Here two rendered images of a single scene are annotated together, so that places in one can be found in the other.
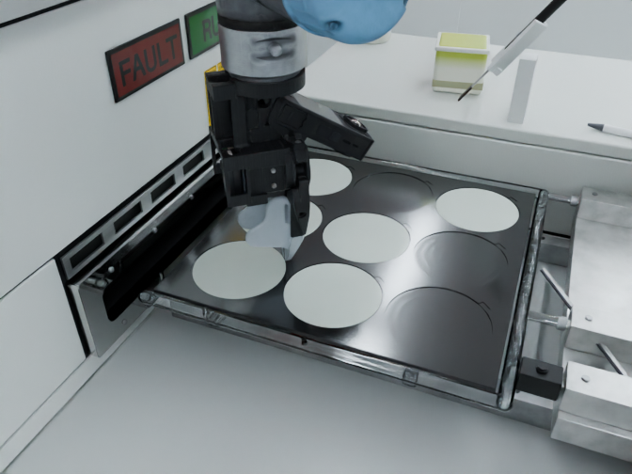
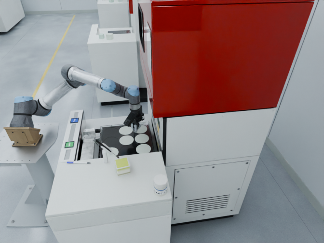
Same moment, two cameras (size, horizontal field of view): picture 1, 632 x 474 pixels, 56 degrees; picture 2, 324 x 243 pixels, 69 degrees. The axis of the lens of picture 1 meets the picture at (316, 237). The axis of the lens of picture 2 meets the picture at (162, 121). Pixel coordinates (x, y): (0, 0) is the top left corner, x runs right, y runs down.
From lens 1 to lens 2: 1.95 m
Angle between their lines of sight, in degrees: 102
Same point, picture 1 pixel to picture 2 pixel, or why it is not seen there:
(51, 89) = not seen: hidden behind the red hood
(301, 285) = (130, 129)
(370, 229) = (126, 141)
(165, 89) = not seen: hidden behind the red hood
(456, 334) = (108, 131)
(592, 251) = (89, 155)
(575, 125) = (93, 163)
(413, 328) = (113, 129)
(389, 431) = not seen: hidden behind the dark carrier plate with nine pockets
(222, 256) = (144, 129)
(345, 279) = (125, 132)
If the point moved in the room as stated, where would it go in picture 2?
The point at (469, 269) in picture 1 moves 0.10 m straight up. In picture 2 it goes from (108, 140) to (106, 129)
